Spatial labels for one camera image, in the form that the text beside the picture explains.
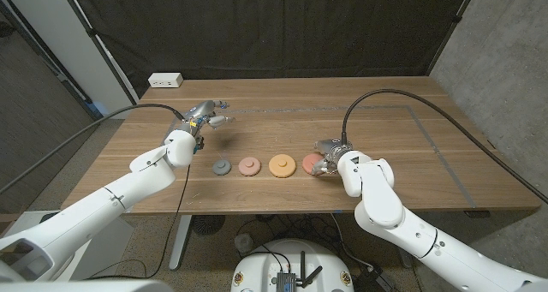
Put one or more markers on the white power strip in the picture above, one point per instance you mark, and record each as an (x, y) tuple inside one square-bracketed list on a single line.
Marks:
[(165, 80)]

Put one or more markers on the dusty pink toy disk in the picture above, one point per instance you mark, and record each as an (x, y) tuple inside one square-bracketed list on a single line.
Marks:
[(249, 166)]

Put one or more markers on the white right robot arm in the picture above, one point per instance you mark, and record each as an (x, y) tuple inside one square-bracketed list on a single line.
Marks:
[(385, 215)]

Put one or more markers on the coral red toy disk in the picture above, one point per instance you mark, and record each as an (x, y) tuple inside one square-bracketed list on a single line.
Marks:
[(309, 161)]

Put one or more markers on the black backdrop cloth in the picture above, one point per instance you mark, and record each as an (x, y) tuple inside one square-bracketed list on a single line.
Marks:
[(274, 31)]

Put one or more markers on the black radio module with antennas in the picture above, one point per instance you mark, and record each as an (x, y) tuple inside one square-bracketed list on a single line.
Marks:
[(286, 281)]

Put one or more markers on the black power adapter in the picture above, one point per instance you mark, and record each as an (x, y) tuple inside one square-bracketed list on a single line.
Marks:
[(377, 280)]

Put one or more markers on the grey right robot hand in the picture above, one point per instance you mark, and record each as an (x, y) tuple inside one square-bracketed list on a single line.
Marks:
[(331, 148)]

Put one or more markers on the large orange toy disk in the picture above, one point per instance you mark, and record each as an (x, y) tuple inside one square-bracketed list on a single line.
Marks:
[(282, 165)]

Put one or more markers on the black backdrop stand pole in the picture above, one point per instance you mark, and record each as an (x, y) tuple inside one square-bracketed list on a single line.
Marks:
[(98, 45), (451, 28)]

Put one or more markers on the black round floor fan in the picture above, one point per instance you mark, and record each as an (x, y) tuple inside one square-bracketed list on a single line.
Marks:
[(208, 224)]

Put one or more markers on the white table leg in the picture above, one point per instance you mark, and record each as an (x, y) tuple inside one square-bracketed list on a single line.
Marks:
[(180, 240)]

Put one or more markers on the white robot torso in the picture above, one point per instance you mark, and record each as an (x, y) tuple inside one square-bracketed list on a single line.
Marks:
[(257, 270)]

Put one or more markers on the grey toy disk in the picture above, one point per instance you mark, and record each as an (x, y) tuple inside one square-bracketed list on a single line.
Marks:
[(222, 168)]

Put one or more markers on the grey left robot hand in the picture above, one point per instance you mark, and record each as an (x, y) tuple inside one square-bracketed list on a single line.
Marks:
[(201, 111)]

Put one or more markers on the white round floor object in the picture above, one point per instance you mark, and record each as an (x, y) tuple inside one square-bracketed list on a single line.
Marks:
[(244, 243)]

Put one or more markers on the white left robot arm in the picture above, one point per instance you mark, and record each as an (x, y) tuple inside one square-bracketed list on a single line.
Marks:
[(103, 206)]

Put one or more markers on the white pedal platform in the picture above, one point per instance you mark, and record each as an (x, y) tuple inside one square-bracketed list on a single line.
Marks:
[(111, 249)]

